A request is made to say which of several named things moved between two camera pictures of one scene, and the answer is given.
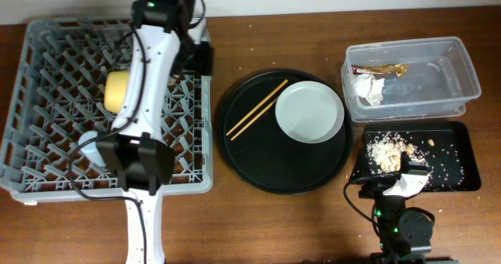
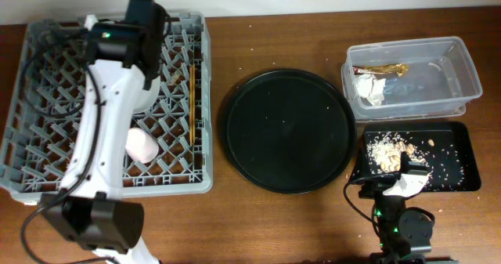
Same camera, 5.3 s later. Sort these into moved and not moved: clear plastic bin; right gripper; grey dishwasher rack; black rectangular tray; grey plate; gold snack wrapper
Moved: grey plate
Not moved: gold snack wrapper; grey dishwasher rack; right gripper; clear plastic bin; black rectangular tray
